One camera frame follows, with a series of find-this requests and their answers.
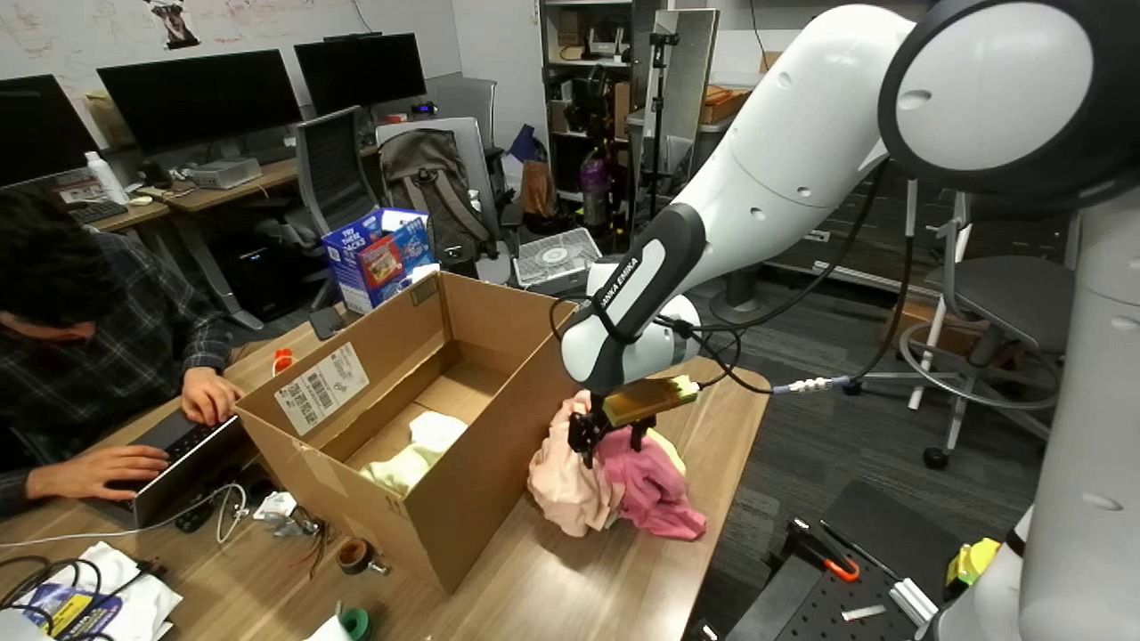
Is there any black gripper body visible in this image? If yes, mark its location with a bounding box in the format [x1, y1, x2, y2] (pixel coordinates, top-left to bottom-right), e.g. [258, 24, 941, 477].
[566, 402, 657, 461]

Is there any peach shirt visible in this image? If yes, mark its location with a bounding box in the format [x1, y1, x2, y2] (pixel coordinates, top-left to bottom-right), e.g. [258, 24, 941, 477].
[525, 388, 619, 542]

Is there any pink shirt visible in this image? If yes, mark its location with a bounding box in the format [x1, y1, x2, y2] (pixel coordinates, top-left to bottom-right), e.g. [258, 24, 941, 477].
[588, 424, 713, 547]

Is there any light green towel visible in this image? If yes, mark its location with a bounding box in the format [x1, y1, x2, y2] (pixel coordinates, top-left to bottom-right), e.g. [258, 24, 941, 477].
[358, 407, 471, 497]

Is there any brown cardboard box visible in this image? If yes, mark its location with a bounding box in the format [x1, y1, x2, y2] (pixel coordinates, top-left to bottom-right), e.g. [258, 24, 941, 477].
[237, 268, 588, 598]

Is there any flat silver metal box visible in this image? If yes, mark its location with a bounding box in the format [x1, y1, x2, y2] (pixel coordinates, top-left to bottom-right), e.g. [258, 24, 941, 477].
[511, 226, 605, 297]

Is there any person's left hand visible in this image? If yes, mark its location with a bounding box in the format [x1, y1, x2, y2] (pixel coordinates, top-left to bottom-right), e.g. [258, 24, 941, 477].
[174, 363, 247, 429]

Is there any person's right hand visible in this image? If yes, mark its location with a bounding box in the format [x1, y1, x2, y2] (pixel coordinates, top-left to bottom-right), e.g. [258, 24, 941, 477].
[25, 442, 171, 506]

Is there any yellow towel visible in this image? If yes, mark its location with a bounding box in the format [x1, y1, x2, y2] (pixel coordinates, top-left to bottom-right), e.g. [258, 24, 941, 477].
[645, 429, 692, 477]

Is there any brown tape roll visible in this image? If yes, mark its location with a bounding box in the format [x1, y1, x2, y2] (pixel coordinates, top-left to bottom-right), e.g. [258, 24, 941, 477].
[335, 535, 390, 581]

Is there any blue printed carton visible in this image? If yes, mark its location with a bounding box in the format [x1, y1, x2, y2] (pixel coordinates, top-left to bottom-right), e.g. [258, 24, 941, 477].
[321, 206, 442, 314]

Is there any dark drawer cabinet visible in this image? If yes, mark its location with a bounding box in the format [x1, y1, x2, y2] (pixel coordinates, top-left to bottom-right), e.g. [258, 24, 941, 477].
[759, 209, 920, 297]

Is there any green tape roll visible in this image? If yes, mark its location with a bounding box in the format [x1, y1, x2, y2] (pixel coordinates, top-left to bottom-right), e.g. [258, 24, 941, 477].
[335, 601, 382, 641]

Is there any grey olive backpack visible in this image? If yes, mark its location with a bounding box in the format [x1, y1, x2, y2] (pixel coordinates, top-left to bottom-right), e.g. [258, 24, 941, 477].
[375, 126, 496, 271]

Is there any black tripod stand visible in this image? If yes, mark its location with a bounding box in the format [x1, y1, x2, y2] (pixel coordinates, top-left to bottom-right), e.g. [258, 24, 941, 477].
[637, 21, 684, 220]

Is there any short silver metal bar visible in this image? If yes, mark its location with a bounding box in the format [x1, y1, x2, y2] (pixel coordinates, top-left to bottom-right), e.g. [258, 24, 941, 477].
[888, 576, 941, 631]

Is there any tall storage shelf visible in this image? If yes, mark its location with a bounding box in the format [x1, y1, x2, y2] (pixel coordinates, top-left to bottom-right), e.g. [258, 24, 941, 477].
[540, 0, 671, 228]

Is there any yellow green safety button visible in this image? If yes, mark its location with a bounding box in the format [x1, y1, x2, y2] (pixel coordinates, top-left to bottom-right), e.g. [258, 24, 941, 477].
[945, 535, 1007, 592]

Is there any black computer monitor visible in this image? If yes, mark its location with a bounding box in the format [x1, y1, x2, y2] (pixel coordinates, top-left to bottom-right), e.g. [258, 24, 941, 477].
[291, 29, 432, 117]
[97, 48, 308, 158]
[291, 103, 384, 239]
[0, 73, 99, 189]

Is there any black mesh office chair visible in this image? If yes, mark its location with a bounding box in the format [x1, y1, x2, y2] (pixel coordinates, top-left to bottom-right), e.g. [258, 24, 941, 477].
[840, 174, 1079, 474]

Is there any grey laptop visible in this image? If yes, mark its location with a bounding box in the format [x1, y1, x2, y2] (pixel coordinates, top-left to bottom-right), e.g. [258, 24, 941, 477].
[118, 407, 259, 531]

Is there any long wooden monitor desk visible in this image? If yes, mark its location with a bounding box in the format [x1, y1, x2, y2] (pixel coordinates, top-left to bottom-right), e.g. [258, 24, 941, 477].
[94, 158, 308, 234]

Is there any grey computer keyboard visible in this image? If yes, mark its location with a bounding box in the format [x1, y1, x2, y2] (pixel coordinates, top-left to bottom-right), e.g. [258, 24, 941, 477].
[174, 155, 275, 193]

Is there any person in plaid shirt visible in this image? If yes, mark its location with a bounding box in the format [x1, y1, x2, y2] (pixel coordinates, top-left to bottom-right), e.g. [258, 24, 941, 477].
[0, 181, 247, 521]

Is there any white plastic bottle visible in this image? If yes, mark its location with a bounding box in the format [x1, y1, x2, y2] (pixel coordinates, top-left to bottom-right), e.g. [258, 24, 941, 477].
[82, 149, 132, 206]

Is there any gold wrist camera bar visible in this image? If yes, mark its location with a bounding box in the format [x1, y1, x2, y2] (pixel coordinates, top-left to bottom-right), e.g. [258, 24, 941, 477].
[598, 371, 706, 430]

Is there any orange handled hand tool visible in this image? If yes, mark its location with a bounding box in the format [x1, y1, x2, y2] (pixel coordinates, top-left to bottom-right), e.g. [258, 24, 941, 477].
[789, 515, 866, 587]

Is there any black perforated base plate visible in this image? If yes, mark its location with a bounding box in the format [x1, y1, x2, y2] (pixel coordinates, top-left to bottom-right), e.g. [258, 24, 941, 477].
[725, 477, 954, 641]

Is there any black and white cable bundle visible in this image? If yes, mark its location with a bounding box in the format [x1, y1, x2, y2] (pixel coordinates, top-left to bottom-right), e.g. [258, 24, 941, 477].
[171, 477, 329, 548]

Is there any white bag with cables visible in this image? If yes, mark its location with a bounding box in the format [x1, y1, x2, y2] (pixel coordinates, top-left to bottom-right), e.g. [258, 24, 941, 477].
[0, 542, 189, 641]

